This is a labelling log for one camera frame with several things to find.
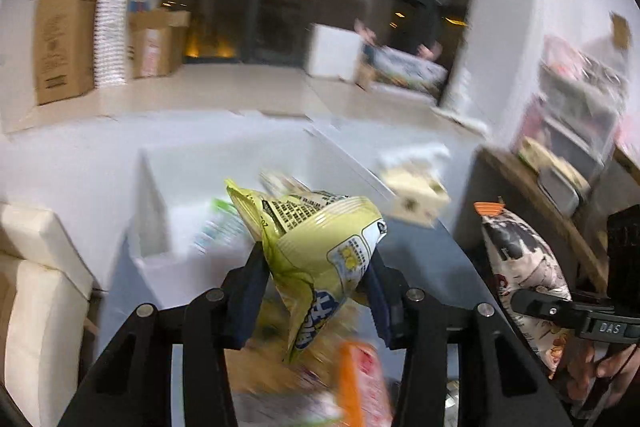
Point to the long printed box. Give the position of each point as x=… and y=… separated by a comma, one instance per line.
x=405, y=69

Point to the brown wall sticker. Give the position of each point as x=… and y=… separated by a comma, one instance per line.
x=620, y=32

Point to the pile of mixed snack packets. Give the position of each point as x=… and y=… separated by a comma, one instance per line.
x=270, y=367

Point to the dark wooden side table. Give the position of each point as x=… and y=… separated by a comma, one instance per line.
x=505, y=187

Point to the white foam box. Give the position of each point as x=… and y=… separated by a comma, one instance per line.
x=332, y=52

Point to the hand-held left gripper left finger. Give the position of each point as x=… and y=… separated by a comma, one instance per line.
x=252, y=302

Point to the grey metal tin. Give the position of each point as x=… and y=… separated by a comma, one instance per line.
x=562, y=192

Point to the small brown cardboard box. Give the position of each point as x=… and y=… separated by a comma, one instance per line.
x=365, y=77

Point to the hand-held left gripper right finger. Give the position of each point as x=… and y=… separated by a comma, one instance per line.
x=378, y=309

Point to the open cardboard box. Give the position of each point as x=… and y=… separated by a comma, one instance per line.
x=155, y=47

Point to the cream flat box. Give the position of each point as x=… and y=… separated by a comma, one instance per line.
x=540, y=154

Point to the beige printed carton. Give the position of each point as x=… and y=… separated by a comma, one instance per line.
x=415, y=202

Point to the green white snack bag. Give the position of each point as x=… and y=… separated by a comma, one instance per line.
x=220, y=227

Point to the cream sofa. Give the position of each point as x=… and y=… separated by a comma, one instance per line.
x=40, y=322

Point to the orange snack packet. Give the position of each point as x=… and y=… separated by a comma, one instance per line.
x=362, y=387

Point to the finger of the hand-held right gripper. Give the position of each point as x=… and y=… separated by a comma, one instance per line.
x=545, y=307

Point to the person's right hand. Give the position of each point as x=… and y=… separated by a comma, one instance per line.
x=582, y=367

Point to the white storage box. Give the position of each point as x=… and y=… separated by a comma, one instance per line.
x=155, y=217

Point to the cartoon print snack bag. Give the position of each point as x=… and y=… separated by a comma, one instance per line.
x=520, y=257

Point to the large cardboard box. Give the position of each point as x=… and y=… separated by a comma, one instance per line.
x=65, y=37

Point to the tall stack of white trays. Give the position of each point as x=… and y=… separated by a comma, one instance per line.
x=111, y=27

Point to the cluttered shelf unit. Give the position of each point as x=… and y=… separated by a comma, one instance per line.
x=575, y=107

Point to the pale yellow snack bag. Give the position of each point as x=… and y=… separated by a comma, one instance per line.
x=320, y=252

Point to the blue tablecloth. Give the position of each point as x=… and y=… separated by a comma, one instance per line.
x=430, y=257

